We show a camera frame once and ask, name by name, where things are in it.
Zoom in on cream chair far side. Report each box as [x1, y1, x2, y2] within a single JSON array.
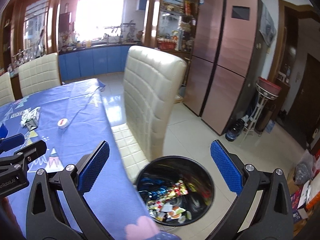
[[18, 53, 61, 97]]

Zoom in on cream chair far left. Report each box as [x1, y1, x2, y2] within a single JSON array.
[[0, 72, 15, 106]]

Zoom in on dark water jug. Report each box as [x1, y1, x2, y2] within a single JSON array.
[[225, 119, 245, 142]]

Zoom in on blue kitchen cabinets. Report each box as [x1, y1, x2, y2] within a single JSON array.
[[59, 45, 131, 81]]

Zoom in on red basin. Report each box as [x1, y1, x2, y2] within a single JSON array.
[[258, 77, 281, 96]]

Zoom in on blue patterned tablecloth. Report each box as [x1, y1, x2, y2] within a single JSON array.
[[1, 79, 176, 239]]

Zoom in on green white milk carton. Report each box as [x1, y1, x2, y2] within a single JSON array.
[[20, 107, 41, 131]]

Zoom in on rose gold refrigerator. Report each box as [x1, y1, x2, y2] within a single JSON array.
[[184, 0, 266, 135]]

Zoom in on white red bottle cap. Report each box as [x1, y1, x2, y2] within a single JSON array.
[[57, 118, 69, 129]]

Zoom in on blue snack bag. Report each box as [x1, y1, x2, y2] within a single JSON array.
[[137, 177, 173, 202]]

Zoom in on red yellow snack wrapper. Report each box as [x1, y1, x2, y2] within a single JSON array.
[[146, 180, 189, 223]]

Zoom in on white metal plant stand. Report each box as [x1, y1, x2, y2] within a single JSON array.
[[240, 83, 278, 144]]

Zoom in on blue paper cup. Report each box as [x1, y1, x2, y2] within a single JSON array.
[[0, 124, 8, 139]]

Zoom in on dark wooden door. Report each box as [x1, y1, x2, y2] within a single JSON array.
[[285, 54, 319, 149]]

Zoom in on black trash bin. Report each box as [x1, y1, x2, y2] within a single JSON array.
[[134, 155, 215, 227]]

